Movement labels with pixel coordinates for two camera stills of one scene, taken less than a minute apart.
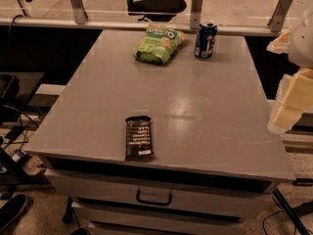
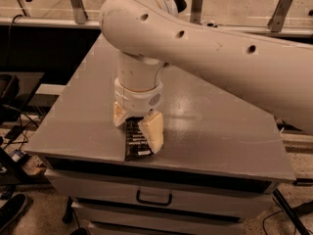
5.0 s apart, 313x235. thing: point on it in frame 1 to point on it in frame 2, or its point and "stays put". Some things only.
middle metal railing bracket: (197, 7) stays put
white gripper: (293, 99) to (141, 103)
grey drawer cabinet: (216, 160) stays put
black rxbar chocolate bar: (138, 137) stays put
